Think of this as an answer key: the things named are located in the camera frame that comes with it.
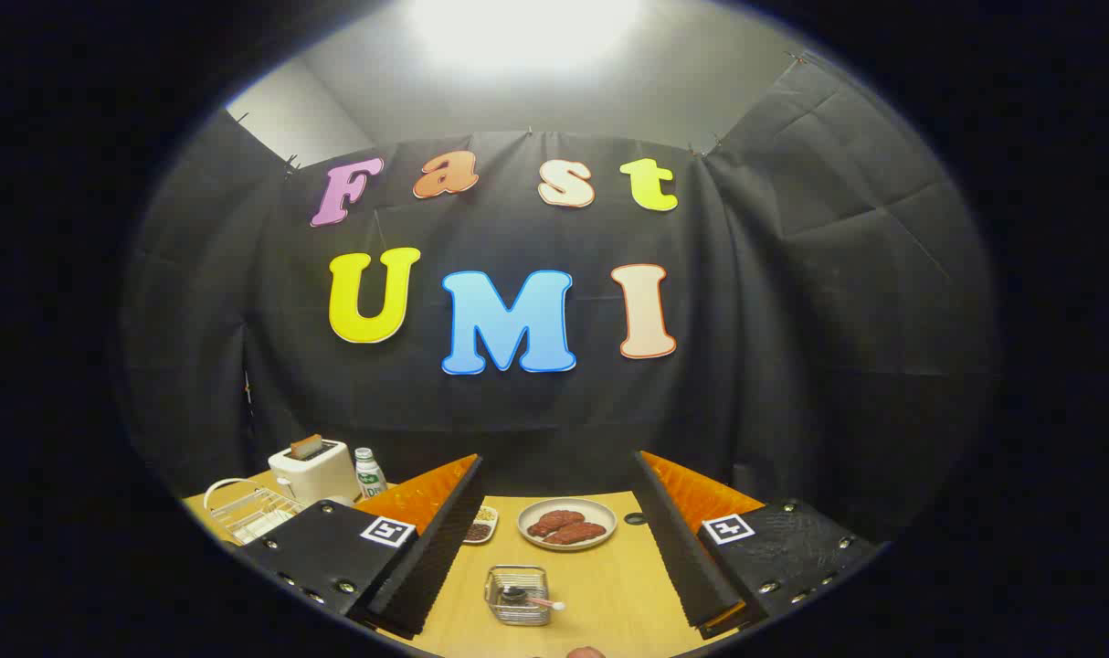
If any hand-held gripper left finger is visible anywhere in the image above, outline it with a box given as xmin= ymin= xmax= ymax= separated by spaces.
xmin=235 ymin=454 xmax=484 ymax=639

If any brown meat patty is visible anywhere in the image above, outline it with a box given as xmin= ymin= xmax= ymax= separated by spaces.
xmin=529 ymin=510 xmax=586 ymax=538
xmin=544 ymin=523 xmax=607 ymax=547

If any white wire dish rack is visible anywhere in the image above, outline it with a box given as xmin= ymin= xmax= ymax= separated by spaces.
xmin=203 ymin=478 xmax=307 ymax=547

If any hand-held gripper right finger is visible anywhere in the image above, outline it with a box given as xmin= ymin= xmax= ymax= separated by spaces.
xmin=633 ymin=450 xmax=878 ymax=640

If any silver wire basket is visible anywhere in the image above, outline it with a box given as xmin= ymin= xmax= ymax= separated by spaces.
xmin=484 ymin=565 xmax=553 ymax=627

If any black backdrop cloth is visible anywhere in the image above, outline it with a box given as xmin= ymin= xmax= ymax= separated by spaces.
xmin=116 ymin=50 xmax=1003 ymax=549

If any white bottle with green label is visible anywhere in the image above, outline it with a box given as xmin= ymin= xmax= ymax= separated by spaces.
xmin=354 ymin=447 xmax=388 ymax=500

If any round dish holding meat patties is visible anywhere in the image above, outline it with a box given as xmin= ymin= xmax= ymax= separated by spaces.
xmin=517 ymin=498 xmax=618 ymax=552

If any white toaster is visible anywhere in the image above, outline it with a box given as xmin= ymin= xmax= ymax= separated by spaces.
xmin=268 ymin=439 xmax=361 ymax=506

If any spoon with pink checkered handle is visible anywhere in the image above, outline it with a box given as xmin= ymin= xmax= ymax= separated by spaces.
xmin=502 ymin=586 xmax=566 ymax=611

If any white divided snack dish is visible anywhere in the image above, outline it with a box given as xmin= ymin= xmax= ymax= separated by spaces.
xmin=463 ymin=505 xmax=500 ymax=546

